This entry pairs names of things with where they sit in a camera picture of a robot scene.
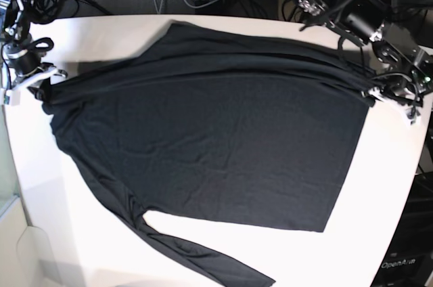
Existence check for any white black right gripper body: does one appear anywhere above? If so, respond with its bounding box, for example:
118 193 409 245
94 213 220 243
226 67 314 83
5 51 68 92

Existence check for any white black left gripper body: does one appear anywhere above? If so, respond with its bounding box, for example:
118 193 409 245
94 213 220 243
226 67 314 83
361 75 425 125

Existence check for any black long sleeve shirt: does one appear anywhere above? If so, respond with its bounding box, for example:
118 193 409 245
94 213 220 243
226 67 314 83
43 23 374 286

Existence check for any black OpenArm case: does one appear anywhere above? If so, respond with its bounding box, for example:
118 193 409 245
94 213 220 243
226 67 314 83
371 172 432 286

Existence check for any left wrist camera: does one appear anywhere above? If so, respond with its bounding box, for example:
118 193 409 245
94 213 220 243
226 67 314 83
1 88 20 106

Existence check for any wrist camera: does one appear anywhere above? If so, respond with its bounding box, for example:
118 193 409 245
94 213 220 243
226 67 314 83
1 88 20 106
406 109 421 126

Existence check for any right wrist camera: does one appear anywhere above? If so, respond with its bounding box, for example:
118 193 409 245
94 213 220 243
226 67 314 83
406 109 421 126

